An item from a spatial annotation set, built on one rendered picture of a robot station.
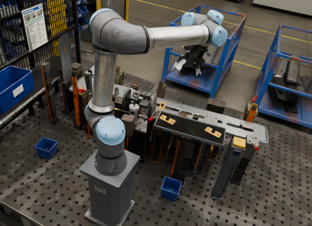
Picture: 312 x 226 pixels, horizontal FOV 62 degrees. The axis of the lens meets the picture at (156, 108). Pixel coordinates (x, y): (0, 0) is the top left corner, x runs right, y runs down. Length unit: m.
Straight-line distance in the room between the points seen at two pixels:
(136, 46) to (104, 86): 0.27
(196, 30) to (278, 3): 8.32
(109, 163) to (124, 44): 0.53
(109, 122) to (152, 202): 0.67
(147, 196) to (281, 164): 1.02
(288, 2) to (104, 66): 8.50
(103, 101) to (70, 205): 0.71
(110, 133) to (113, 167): 0.19
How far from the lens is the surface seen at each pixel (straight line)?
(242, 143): 1.40
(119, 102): 1.57
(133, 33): 0.88
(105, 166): 1.17
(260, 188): 1.88
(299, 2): 9.30
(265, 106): 3.73
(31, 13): 2.06
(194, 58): 1.28
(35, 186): 1.73
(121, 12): 5.10
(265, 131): 1.82
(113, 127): 1.08
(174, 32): 0.96
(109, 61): 1.03
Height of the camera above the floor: 2.04
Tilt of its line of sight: 37 degrees down
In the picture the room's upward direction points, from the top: 8 degrees clockwise
